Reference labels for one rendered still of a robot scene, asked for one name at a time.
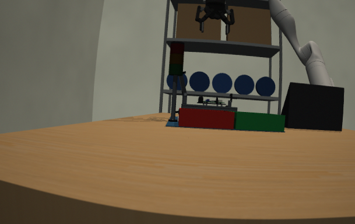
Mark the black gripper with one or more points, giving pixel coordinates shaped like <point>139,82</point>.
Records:
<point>215,9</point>

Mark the red bin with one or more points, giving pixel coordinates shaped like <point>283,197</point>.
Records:
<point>201,118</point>

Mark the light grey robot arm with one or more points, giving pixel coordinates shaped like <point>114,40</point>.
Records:
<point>315,66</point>

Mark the green square bin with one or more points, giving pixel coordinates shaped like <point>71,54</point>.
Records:
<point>258,121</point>

